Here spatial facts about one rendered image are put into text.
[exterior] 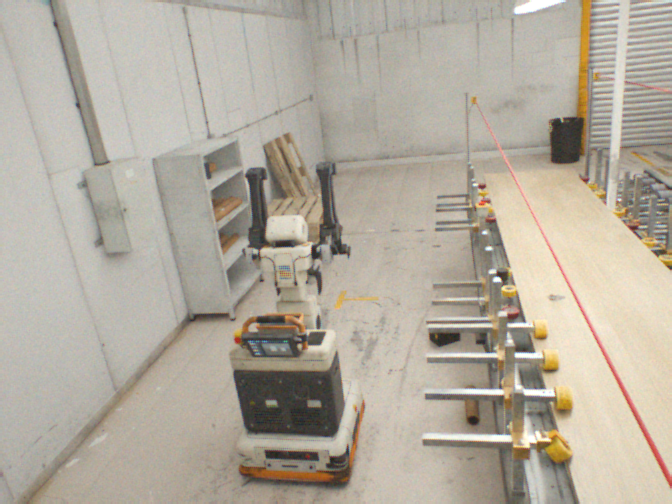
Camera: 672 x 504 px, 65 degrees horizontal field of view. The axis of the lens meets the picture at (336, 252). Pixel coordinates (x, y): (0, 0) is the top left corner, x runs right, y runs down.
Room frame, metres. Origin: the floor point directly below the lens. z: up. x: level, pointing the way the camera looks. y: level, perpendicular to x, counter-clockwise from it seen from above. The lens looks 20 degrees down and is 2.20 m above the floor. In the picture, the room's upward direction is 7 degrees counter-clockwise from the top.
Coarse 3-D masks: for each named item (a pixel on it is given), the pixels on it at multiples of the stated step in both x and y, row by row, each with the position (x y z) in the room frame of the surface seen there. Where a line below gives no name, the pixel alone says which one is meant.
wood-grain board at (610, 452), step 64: (512, 192) 4.39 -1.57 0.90; (576, 192) 4.16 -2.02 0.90; (512, 256) 3.01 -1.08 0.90; (576, 256) 2.89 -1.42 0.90; (640, 256) 2.78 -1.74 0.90; (576, 320) 2.16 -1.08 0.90; (640, 320) 2.09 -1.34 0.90; (576, 384) 1.69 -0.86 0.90; (640, 384) 1.65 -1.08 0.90; (576, 448) 1.37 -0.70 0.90; (640, 448) 1.33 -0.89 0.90
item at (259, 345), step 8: (248, 336) 2.32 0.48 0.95; (256, 336) 2.31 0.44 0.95; (264, 336) 2.30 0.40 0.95; (272, 336) 2.29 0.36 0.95; (280, 336) 2.28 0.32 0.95; (288, 336) 2.27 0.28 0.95; (304, 336) 2.33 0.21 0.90; (248, 344) 2.33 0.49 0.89; (256, 344) 2.32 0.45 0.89; (264, 344) 2.31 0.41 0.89; (272, 344) 2.30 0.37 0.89; (280, 344) 2.29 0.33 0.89; (288, 344) 2.29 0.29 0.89; (256, 352) 2.36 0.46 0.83; (264, 352) 2.35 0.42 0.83; (272, 352) 2.34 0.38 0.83; (280, 352) 2.33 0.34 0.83; (288, 352) 2.32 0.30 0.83; (296, 352) 2.31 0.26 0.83
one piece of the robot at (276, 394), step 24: (240, 336) 2.41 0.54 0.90; (312, 336) 2.48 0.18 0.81; (240, 360) 2.41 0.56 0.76; (264, 360) 2.38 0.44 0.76; (288, 360) 2.35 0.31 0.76; (312, 360) 2.32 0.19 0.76; (336, 360) 2.46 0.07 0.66; (240, 384) 2.42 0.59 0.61; (264, 384) 2.39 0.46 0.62; (288, 384) 2.36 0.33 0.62; (312, 384) 2.32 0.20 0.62; (336, 384) 2.40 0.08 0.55; (240, 408) 2.44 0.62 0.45; (264, 408) 2.40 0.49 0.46; (288, 408) 2.36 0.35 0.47; (312, 408) 2.33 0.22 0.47; (336, 408) 2.34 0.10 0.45; (288, 432) 2.40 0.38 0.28; (312, 432) 2.34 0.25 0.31; (336, 432) 2.32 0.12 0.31
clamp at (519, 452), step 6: (510, 426) 1.43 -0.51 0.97; (510, 432) 1.41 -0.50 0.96; (516, 432) 1.39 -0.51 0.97; (522, 432) 1.39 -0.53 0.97; (516, 438) 1.37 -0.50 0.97; (522, 438) 1.36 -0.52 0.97; (516, 444) 1.34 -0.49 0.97; (528, 444) 1.33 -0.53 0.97; (516, 450) 1.33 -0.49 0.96; (522, 450) 1.33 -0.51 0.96; (528, 450) 1.32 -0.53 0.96; (516, 456) 1.33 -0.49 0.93; (522, 456) 1.33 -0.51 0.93; (528, 456) 1.32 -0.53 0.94
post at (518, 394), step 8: (512, 392) 1.42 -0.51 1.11; (520, 392) 1.40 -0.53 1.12; (512, 400) 1.42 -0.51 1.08; (520, 400) 1.40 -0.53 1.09; (512, 408) 1.42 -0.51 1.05; (520, 408) 1.40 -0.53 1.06; (512, 416) 1.42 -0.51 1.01; (520, 416) 1.40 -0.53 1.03; (512, 424) 1.42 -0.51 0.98; (520, 424) 1.40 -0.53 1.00; (512, 456) 1.42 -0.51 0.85; (512, 464) 1.42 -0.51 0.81; (520, 464) 1.40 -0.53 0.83; (512, 472) 1.42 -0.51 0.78; (520, 472) 1.40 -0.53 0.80; (512, 480) 1.42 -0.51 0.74; (520, 480) 1.40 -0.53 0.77; (520, 488) 1.40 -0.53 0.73
